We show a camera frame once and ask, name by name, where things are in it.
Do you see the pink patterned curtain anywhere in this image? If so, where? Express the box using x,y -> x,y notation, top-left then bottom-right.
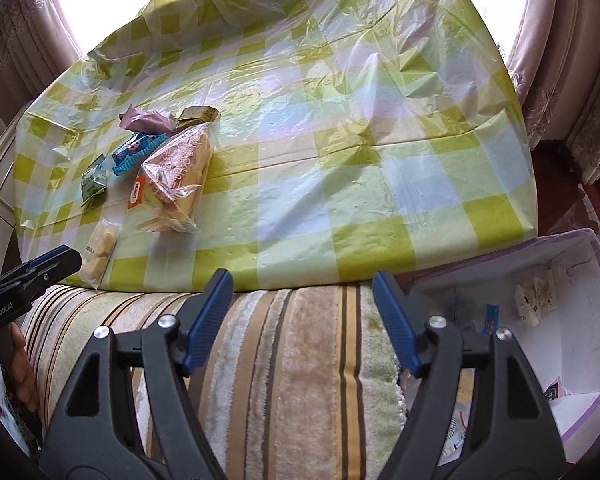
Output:
505,0 -> 600,186

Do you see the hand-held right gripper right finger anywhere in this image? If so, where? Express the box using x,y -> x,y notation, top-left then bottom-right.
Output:
372,270 -> 566,480

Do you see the purple snack packet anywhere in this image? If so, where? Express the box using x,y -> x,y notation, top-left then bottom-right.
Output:
119,105 -> 178,134

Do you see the striped plush cushion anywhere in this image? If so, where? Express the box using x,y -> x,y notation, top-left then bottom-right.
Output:
20,280 -> 411,480

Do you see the green checked plastic tablecloth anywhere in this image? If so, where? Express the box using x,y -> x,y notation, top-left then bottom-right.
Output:
12,0 -> 538,293

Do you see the dark green snack packet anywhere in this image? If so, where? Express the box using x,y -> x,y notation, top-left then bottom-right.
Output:
80,156 -> 109,208

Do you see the bread packet with orange label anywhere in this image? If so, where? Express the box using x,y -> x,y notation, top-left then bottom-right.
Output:
127,125 -> 214,234

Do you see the mauve curtain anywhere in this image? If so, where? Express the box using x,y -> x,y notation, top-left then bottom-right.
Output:
0,0 -> 81,101

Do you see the small brown snack packet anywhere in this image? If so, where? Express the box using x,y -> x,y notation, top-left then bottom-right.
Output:
176,106 -> 220,126

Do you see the blue ended clear snack packet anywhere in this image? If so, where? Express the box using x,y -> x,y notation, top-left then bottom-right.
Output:
112,132 -> 169,177

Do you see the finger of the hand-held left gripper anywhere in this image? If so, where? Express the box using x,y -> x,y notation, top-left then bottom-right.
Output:
10,244 -> 83,291

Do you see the purple edged white box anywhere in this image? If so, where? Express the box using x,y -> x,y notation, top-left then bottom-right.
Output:
395,228 -> 600,467

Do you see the yellow edged rice cake packet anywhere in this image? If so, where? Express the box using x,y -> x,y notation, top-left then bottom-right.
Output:
402,367 -> 476,461

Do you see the small clear yellow cake packet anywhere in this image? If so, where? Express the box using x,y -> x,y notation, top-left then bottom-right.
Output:
79,217 -> 119,289

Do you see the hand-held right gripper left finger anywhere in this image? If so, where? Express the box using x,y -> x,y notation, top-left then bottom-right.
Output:
40,268 -> 234,480

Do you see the person's left hand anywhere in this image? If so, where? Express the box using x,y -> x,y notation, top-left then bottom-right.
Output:
0,322 -> 41,413

